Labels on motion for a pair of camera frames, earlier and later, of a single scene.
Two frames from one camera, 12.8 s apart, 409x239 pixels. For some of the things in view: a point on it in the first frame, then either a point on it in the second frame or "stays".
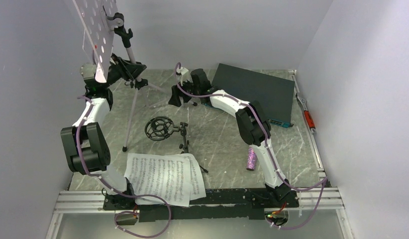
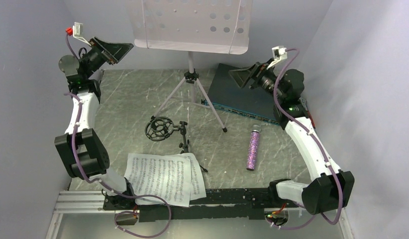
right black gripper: x=177 y=91 to x=242 y=76
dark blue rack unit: x=274 y=94 stays
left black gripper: x=128 y=70 to x=113 y=53
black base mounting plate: x=230 y=204 stays
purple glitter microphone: x=252 y=159 stays
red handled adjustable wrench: x=310 y=121 stays
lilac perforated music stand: x=95 y=18 to x=210 y=26
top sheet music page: x=166 y=176 stays
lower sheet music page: x=197 y=186 stays
